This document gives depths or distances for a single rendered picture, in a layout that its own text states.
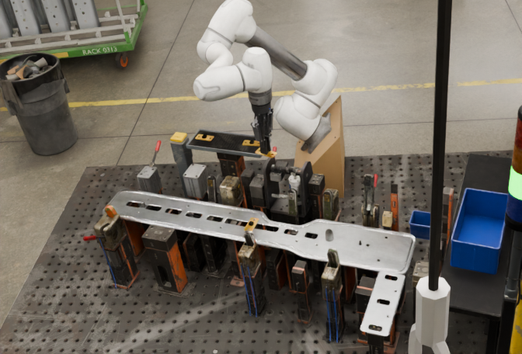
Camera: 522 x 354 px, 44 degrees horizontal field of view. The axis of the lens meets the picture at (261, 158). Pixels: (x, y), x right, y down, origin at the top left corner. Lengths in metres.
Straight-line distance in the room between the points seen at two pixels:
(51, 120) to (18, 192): 0.61
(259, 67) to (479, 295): 1.10
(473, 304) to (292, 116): 1.33
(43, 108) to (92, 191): 1.67
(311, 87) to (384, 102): 2.22
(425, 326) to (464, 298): 2.01
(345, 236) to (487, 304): 0.61
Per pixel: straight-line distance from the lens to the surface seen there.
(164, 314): 2.89
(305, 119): 3.21
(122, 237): 2.93
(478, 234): 2.62
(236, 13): 2.87
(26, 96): 5.18
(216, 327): 2.79
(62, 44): 6.64
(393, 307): 2.38
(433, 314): 0.38
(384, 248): 2.59
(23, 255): 4.60
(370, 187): 2.61
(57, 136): 5.40
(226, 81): 2.31
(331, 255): 2.43
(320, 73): 3.19
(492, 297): 2.41
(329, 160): 3.15
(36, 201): 5.04
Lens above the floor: 2.80
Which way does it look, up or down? 35 degrees down
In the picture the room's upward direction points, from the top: 9 degrees counter-clockwise
